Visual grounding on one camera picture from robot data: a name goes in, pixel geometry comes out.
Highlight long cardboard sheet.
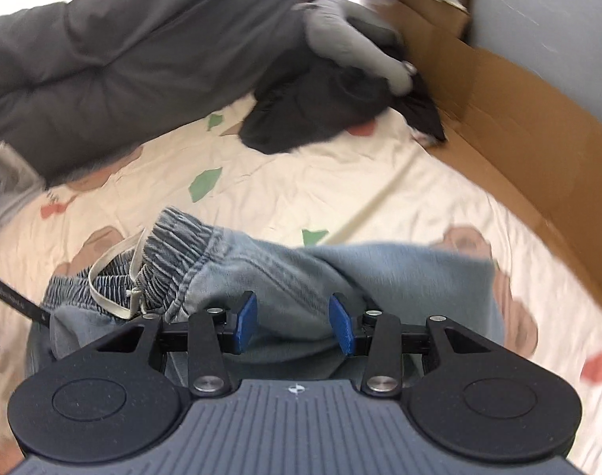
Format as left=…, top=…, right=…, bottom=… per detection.
left=375, top=0, right=602, bottom=317

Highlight grey board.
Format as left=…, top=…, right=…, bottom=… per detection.
left=467, top=0, right=602, bottom=137

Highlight grey neck pillow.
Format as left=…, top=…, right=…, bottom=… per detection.
left=303, top=0, right=415, bottom=96

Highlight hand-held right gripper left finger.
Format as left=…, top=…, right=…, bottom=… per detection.
left=90, top=291, right=259, bottom=397

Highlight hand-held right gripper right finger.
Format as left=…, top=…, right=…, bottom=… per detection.
left=329, top=293, right=505, bottom=398

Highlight black crumpled cloth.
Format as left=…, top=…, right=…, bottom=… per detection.
left=239, top=2, right=448, bottom=155

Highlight dark grey pillow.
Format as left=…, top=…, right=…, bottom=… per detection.
left=0, top=0, right=307, bottom=184

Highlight light grey cloth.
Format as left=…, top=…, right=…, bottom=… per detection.
left=0, top=141, right=47, bottom=238

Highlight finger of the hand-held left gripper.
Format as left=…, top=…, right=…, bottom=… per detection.
left=0, top=268, right=50, bottom=328

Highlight light blue jeans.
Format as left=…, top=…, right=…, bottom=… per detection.
left=26, top=207, right=505, bottom=382

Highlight bear print bed sheet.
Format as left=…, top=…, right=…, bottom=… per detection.
left=0, top=94, right=602, bottom=475

